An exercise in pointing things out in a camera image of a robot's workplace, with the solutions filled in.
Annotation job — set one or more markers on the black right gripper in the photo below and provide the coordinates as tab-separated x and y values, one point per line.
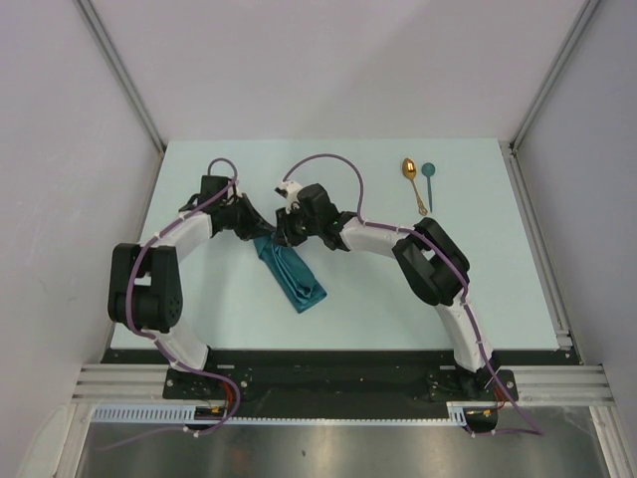
285	225

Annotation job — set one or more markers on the left aluminium corner post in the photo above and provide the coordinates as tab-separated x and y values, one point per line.
114	61

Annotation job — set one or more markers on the right aluminium side rail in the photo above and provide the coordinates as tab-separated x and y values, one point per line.
551	292

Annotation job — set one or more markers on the teal plastic spoon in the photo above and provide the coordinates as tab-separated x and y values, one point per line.
428	169

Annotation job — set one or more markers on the aluminium front frame rail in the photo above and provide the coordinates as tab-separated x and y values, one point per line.
560	385

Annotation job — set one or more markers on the right aluminium corner post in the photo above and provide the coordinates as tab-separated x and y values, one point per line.
566	50

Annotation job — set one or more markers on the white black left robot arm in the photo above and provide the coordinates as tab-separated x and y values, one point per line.
145	288

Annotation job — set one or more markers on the gold metal spoon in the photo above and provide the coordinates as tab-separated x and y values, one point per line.
409	171

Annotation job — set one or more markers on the white slotted cable duct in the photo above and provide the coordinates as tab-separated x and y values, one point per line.
187	415

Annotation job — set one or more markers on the aluminium corner post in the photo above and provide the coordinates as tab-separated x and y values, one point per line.
114	61
566	50

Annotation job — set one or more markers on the teal satin napkin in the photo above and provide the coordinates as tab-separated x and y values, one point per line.
291	272

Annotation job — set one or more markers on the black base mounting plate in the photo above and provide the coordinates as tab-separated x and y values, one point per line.
348	386

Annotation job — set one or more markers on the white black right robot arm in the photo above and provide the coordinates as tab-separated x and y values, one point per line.
435	269

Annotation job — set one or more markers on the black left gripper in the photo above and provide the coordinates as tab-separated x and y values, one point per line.
256	226

